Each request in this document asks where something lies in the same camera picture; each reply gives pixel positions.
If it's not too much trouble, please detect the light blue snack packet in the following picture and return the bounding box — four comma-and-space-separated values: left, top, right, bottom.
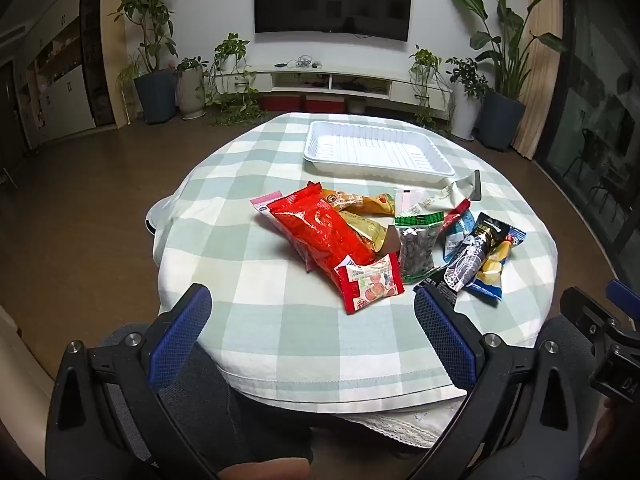
439, 199, 476, 263

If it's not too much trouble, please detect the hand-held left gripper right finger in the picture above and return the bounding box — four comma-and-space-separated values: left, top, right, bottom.
414, 286, 601, 480

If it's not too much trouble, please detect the small red fruit-print packet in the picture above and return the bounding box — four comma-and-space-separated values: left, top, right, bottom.
334, 252, 405, 315

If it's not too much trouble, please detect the white snack packet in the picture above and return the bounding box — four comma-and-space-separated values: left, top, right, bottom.
415, 170, 483, 216

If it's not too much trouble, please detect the large-leaf plant in dark pot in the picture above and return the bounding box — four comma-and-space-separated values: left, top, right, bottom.
446, 0, 568, 151

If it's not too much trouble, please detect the tangle of cables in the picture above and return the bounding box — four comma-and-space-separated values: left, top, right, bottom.
275, 55, 322, 70

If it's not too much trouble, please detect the white lace cloth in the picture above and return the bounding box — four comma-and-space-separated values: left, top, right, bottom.
340, 395, 471, 448

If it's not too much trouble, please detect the trailing vine plant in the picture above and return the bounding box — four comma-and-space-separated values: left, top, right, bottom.
407, 45, 451, 131

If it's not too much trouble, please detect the gold snack packet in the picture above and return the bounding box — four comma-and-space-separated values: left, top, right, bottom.
340, 210, 401, 253

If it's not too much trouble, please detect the small plant in white pot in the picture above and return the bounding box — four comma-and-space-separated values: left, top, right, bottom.
172, 56, 208, 121

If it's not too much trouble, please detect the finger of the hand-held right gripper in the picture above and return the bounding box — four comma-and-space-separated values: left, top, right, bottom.
605, 279, 640, 322
559, 286, 627, 345

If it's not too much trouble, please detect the pink snack packet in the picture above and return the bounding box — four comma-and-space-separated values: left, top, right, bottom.
250, 191, 286, 216

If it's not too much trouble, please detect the large red snack bag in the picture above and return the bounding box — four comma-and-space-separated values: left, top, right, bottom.
267, 182, 381, 286

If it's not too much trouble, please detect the white television console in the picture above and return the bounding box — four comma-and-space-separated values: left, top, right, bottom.
220, 62, 453, 116

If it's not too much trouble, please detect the pale pink sachet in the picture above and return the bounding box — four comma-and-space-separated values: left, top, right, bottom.
393, 188, 423, 218

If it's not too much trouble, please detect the white plastic tray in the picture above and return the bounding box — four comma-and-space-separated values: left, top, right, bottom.
303, 120, 455, 183

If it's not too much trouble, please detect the green checked tablecloth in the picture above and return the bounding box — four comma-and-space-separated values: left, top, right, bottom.
152, 112, 560, 406

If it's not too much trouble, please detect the trailing pothos plant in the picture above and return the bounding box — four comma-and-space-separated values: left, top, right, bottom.
205, 34, 271, 126

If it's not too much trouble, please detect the leafy tree in dark pot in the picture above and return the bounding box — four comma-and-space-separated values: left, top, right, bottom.
109, 0, 181, 126

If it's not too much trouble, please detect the black snack packet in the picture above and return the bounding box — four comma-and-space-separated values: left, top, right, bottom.
414, 212, 511, 306

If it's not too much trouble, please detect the beige curtain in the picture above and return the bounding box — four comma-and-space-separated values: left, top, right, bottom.
510, 0, 563, 161

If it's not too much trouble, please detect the blue chips packet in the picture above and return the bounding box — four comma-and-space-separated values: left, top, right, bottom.
465, 227, 527, 306

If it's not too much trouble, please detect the white wall cabinet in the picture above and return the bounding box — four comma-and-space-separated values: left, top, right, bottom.
15, 0, 101, 146

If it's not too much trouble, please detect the green-topped seed bag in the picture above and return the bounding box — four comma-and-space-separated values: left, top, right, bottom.
392, 212, 446, 283

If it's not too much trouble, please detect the bushy plant in white pot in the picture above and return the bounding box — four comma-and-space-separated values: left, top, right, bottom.
445, 56, 488, 142

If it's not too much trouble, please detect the red storage box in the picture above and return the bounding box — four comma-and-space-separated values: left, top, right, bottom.
261, 94, 301, 112
305, 94, 347, 115

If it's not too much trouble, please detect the glass sliding door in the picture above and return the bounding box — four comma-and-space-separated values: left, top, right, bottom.
532, 0, 640, 281

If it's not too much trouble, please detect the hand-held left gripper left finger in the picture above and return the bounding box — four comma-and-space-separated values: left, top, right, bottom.
45, 282, 221, 480

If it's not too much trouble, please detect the orange snack packet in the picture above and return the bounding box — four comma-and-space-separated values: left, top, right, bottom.
320, 187, 396, 217

